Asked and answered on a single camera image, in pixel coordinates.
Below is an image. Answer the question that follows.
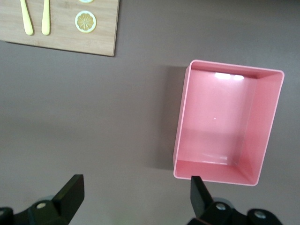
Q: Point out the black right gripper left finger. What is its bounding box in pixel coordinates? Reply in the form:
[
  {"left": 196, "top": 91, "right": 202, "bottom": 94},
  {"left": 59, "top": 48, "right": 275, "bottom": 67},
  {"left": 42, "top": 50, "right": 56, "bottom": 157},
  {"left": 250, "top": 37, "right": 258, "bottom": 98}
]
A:
[{"left": 28, "top": 174, "right": 85, "bottom": 225}]

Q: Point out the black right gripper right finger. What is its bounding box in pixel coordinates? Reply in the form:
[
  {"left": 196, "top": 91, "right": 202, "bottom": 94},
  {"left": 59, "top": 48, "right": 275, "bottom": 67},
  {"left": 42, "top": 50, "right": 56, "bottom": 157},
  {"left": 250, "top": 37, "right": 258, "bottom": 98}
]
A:
[{"left": 187, "top": 175, "right": 244, "bottom": 225}]

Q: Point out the pink plastic bin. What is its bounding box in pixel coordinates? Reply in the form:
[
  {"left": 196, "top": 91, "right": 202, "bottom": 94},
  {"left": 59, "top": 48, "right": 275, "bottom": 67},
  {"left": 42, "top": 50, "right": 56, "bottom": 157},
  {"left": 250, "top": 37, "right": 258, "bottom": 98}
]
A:
[{"left": 172, "top": 59, "right": 285, "bottom": 187}]

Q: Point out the wooden cutting board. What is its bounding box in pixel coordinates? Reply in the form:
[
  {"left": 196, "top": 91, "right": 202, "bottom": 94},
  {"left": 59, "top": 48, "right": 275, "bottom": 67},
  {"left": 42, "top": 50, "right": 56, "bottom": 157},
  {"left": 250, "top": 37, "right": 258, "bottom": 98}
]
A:
[{"left": 0, "top": 0, "right": 120, "bottom": 57}]

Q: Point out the yellow plastic fork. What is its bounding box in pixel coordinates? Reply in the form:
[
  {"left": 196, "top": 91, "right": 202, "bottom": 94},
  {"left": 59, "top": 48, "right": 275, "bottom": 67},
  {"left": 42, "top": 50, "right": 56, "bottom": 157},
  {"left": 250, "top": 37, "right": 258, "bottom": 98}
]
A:
[{"left": 41, "top": 0, "right": 51, "bottom": 36}]

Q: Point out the lemon slice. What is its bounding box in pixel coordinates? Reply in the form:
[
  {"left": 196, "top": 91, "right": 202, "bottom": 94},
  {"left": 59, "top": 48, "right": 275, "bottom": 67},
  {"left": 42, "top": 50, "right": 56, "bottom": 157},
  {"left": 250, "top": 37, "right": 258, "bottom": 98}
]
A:
[{"left": 75, "top": 10, "right": 97, "bottom": 33}]

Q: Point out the yellow plastic knife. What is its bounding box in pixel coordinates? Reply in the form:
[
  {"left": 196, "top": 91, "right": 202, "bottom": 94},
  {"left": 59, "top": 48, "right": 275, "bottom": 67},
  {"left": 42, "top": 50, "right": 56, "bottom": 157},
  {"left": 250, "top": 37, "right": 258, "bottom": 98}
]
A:
[{"left": 19, "top": 0, "right": 34, "bottom": 36}]

